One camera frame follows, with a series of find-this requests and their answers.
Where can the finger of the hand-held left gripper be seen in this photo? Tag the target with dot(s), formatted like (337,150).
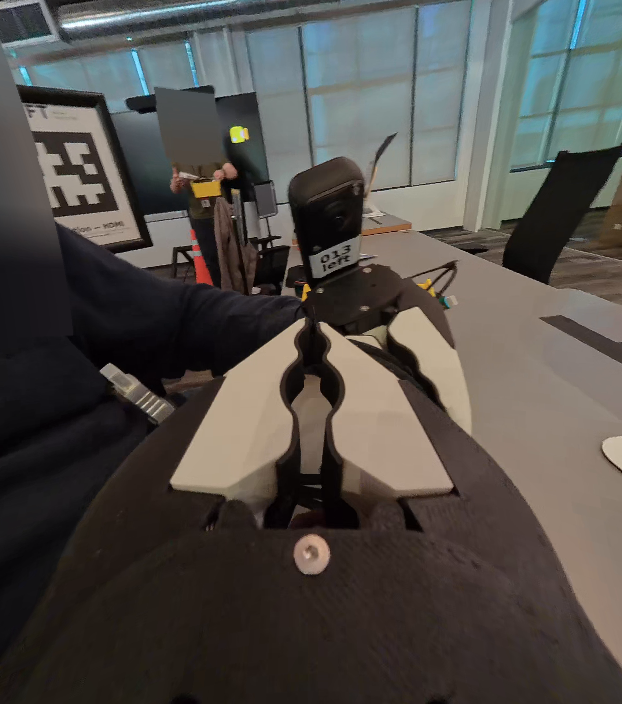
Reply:
(375,336)
(437,363)

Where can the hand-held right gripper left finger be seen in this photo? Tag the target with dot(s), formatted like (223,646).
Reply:
(234,434)

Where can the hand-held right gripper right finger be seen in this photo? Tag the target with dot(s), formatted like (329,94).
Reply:
(388,429)

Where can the person's left forearm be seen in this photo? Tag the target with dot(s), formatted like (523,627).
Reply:
(179,319)

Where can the small dark monitor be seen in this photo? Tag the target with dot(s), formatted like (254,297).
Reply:
(265,199)

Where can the teal usb adapter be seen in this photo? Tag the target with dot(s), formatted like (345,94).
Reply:
(448,301)

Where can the brown wooden desk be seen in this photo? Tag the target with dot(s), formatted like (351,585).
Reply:
(393,223)

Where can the yellow bin with cardboard divider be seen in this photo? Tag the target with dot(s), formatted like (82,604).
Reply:
(426,286)

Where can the black board with wooden rim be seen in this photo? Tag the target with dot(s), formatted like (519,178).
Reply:
(382,159)

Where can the black office chair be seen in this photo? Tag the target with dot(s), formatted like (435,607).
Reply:
(552,220)
(269,264)

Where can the brown hanging coat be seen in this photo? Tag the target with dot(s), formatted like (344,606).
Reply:
(231,247)

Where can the small yellow held box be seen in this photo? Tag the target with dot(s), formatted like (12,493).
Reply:
(206,188)

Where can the orange traffic cone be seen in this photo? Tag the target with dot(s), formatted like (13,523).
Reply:
(201,264)

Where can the large black tv screen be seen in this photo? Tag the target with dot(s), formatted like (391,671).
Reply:
(135,165)

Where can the printed sign board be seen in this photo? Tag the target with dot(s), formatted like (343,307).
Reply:
(80,176)

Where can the ceiling air vent grille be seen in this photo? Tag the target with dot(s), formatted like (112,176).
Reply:
(22,22)

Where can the silver ventilation duct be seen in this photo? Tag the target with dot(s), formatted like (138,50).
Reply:
(234,12)

